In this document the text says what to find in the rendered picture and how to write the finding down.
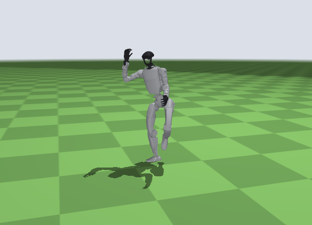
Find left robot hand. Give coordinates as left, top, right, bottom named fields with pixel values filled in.
left=161, top=95, right=168, bottom=106

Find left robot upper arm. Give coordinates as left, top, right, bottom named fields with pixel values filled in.
left=158, top=68, right=168, bottom=90

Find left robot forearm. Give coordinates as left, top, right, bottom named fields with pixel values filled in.
left=163, top=84, right=170, bottom=97

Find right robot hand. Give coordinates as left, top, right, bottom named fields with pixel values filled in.
left=123, top=49, right=133, bottom=66

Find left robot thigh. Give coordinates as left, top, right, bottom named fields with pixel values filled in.
left=164, top=98, right=175, bottom=132

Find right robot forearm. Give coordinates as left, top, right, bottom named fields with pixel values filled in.
left=122, top=62, right=129, bottom=77

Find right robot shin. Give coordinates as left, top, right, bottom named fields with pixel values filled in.
left=147, top=133, right=158, bottom=158

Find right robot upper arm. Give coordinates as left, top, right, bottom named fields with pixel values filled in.
left=123, top=70, right=143, bottom=82

